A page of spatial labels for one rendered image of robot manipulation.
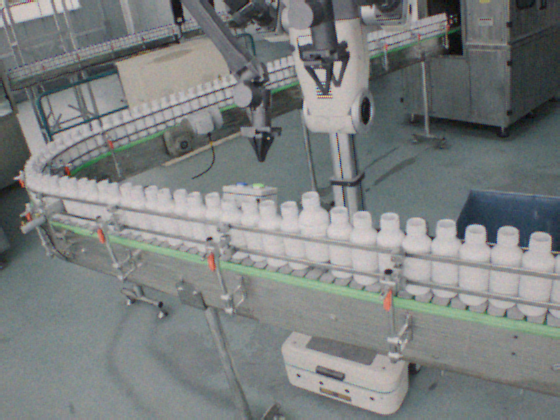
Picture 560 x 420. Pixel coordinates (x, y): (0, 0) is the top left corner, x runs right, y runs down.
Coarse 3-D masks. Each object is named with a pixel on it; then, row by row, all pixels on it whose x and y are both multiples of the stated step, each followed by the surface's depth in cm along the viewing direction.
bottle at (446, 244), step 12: (444, 228) 87; (444, 240) 88; (456, 240) 89; (432, 252) 91; (444, 252) 88; (456, 252) 88; (432, 264) 93; (444, 264) 90; (432, 276) 94; (444, 276) 91; (456, 276) 91; (432, 288) 95
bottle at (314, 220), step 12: (312, 192) 104; (312, 204) 102; (300, 216) 105; (312, 216) 102; (324, 216) 103; (300, 228) 105; (312, 228) 103; (324, 228) 103; (312, 252) 107; (324, 252) 106
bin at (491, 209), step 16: (480, 192) 143; (496, 192) 140; (464, 208) 137; (480, 208) 145; (496, 208) 142; (512, 208) 139; (528, 208) 137; (544, 208) 134; (464, 224) 140; (480, 224) 148; (496, 224) 145; (512, 224) 142; (528, 224) 139; (544, 224) 136; (496, 240) 147; (528, 240) 141
